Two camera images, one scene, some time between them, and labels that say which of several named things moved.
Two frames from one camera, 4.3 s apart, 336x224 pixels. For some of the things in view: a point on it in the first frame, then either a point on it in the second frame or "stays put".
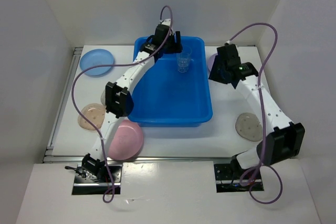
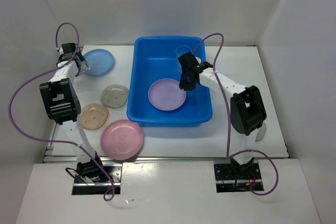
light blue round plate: (96, 57) stays put
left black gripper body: (171, 39) → (79, 55)
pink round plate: (126, 141) stays put
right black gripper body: (217, 72) → (184, 73)
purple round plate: (211, 61) → (165, 94)
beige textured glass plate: (95, 113) stays put
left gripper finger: (178, 45) → (84, 66)
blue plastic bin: (165, 97) stays put
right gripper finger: (219, 72) → (184, 83)
